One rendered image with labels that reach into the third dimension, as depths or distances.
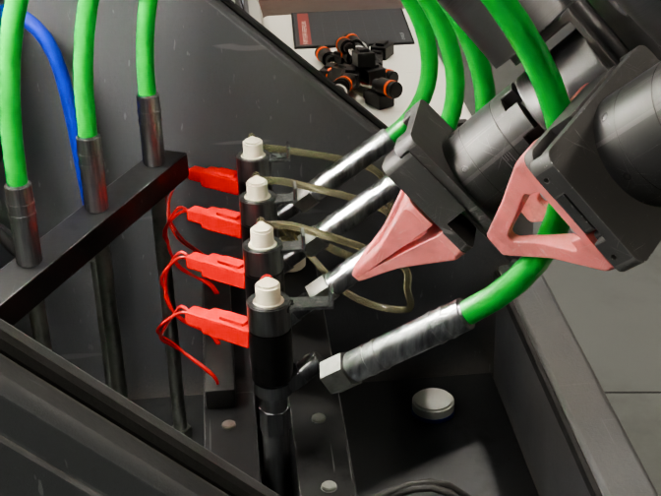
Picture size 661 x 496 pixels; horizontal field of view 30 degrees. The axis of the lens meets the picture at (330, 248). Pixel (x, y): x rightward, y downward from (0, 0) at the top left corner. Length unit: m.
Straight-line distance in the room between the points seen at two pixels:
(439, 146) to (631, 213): 0.19
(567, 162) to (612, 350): 2.32
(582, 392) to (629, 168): 0.45
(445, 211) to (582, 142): 0.17
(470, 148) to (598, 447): 0.30
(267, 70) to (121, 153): 0.15
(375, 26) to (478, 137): 1.04
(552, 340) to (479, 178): 0.36
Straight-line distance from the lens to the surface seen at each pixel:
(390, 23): 1.74
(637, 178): 0.55
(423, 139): 0.70
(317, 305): 0.79
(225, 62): 1.05
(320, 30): 1.72
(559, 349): 1.03
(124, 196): 0.95
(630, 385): 2.74
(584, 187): 0.54
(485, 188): 0.70
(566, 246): 0.60
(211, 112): 1.07
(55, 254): 0.88
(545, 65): 0.59
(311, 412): 0.90
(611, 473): 0.90
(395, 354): 0.67
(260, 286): 0.78
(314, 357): 0.81
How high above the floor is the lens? 1.49
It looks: 27 degrees down
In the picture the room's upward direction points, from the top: 2 degrees counter-clockwise
